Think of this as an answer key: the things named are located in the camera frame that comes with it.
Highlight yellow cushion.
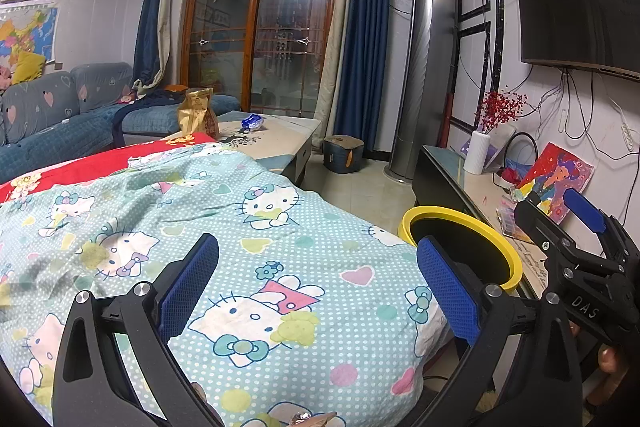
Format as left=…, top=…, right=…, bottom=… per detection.
left=10, top=52, right=46, bottom=86

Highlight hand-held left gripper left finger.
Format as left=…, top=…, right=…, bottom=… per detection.
left=52, top=233, right=221, bottom=427

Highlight dark television cabinet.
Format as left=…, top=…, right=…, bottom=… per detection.
left=412, top=144, right=566, bottom=303

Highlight yellow-rimmed black trash bin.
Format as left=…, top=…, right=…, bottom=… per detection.
left=398, top=205, right=523, bottom=292

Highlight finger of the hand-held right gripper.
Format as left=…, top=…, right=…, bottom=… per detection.
left=564, top=188, right=640, bottom=260
left=515, top=194, right=603, bottom=264

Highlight beige curtain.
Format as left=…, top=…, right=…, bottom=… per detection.
left=147, top=0, right=202, bottom=90
left=314, top=0, right=359, bottom=144

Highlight black wall cables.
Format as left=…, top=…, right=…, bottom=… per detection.
left=537, top=67, right=640, bottom=148

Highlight dark garment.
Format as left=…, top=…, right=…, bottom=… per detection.
left=111, top=87, right=189, bottom=148

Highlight white ribbed vase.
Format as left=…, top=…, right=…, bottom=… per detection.
left=462, top=130, right=489, bottom=176

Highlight red stick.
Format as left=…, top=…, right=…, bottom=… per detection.
left=439, top=91, right=456, bottom=148

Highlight wooden sliding glass door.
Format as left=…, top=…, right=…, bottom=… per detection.
left=182, top=0, right=347, bottom=120

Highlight gold snack bag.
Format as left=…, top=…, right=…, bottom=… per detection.
left=179, top=88, right=219, bottom=138

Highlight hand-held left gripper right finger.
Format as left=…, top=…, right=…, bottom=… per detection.
left=416, top=234, right=583, bottom=427

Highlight blue curtain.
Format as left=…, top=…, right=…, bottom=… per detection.
left=332, top=0, right=397, bottom=160
left=132, top=0, right=174, bottom=84

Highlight red printed blanket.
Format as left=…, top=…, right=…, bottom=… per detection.
left=0, top=132, right=236, bottom=206

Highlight silver tower air conditioner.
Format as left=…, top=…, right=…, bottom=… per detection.
left=384, top=0, right=461, bottom=184

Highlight country map poster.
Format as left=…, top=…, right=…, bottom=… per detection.
left=0, top=7, right=60, bottom=64

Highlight person's left hand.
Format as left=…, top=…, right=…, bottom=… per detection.
left=191, top=382, right=337, bottom=427

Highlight grey coffee table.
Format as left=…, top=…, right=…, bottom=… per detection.
left=165, top=111, right=323, bottom=188

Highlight white power strip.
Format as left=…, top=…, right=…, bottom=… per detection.
left=619, top=116, right=635, bottom=153

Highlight pile of seed shells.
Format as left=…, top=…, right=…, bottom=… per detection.
left=219, top=131, right=262, bottom=149

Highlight blue storage stool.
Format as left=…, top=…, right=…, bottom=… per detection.
left=322, top=135, right=365, bottom=174

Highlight basket with black handle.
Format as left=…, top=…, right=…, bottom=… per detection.
left=492, top=133, right=541, bottom=188

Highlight person's right hand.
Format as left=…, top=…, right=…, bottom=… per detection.
left=568, top=321, right=626, bottom=376

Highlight colourful bead tray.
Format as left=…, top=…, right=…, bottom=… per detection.
left=495, top=199, right=532, bottom=241

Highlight red berry branches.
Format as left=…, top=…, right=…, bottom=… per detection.
left=477, top=91, right=529, bottom=136

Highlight colourful figure painting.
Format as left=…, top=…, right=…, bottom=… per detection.
left=515, top=142, right=596, bottom=225

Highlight teal cartoon cat blanket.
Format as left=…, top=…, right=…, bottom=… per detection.
left=0, top=142, right=448, bottom=427

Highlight blue grey sofa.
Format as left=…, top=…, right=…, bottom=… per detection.
left=0, top=61, right=241, bottom=182

